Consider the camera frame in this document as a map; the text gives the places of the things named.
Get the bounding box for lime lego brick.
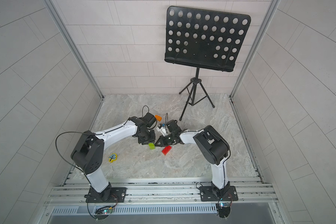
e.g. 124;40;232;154
148;143;155;150

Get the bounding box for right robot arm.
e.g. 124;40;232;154
155;120;231;195

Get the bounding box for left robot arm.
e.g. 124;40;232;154
71;113;157;193

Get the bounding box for red lego brick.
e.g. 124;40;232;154
161;146;172;155

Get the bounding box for orange curved lego brick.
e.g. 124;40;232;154
155;115;162;122

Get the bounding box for yellow sticker on table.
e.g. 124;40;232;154
108;153;118;163

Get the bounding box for right circuit board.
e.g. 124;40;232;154
216;202;232;219

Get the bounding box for circuit board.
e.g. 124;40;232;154
94;206;114;220
216;202;232;219

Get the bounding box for left circuit board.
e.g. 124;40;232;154
94;206;114;220

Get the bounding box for black music stand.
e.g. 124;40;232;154
164;6;251;106

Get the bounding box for aluminium rail frame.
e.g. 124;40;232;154
38;176;285;224

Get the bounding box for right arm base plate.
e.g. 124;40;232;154
198;185;239;202

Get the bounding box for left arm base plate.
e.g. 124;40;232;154
84;187;127;203

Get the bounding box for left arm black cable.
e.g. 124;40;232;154
55;131;96;169

